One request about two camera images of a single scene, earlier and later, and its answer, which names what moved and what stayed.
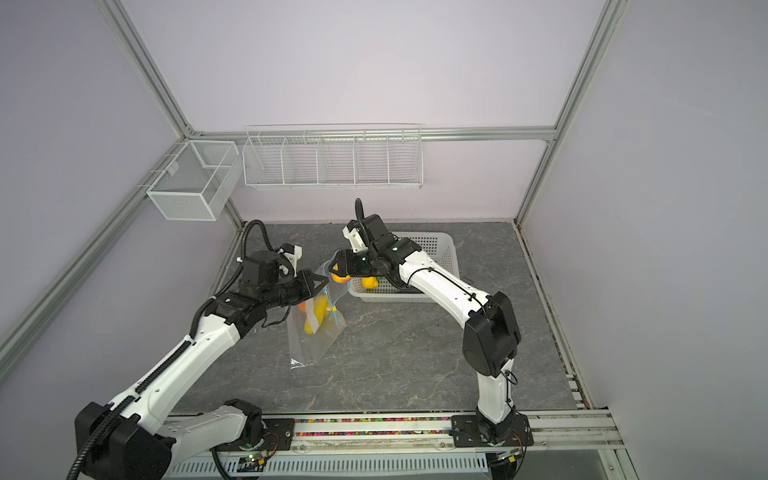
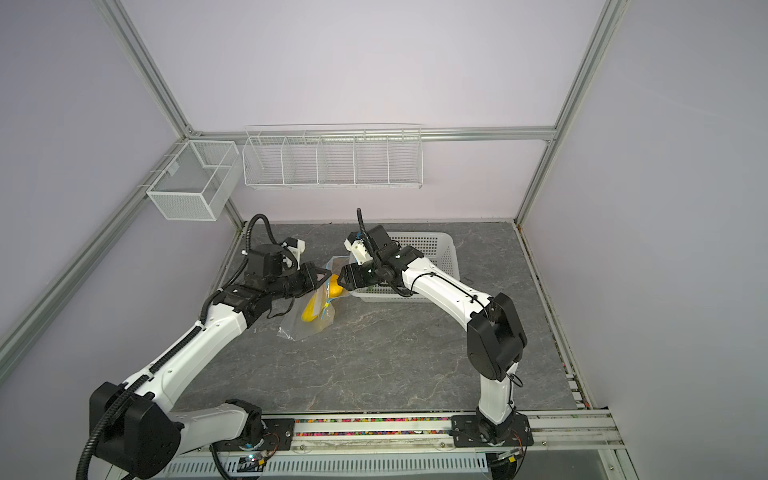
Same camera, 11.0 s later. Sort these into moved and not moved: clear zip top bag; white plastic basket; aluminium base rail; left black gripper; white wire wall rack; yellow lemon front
Moved: yellow lemon front; clear zip top bag
Not moved: left black gripper; aluminium base rail; white wire wall rack; white plastic basket
